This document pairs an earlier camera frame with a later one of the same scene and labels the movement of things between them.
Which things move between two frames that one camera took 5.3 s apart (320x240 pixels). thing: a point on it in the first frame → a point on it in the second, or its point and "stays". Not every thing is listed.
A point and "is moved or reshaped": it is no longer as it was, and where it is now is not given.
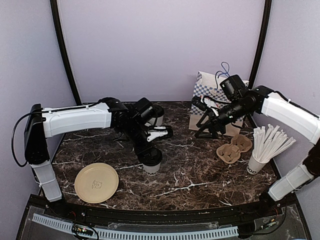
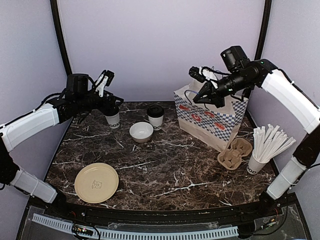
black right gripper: x=213 y=120 → x=213 y=97
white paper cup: x=151 y=170 is moved or reshaped
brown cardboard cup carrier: x=230 y=152 is moved or reshaped
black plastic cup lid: x=158 y=111 stays
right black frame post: x=267 y=13 stays
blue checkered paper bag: x=208 y=95 is moved or reshaped
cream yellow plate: x=96 y=182 stays
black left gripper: x=139 y=150 → x=110 y=100
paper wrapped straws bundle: x=268 y=142 stays
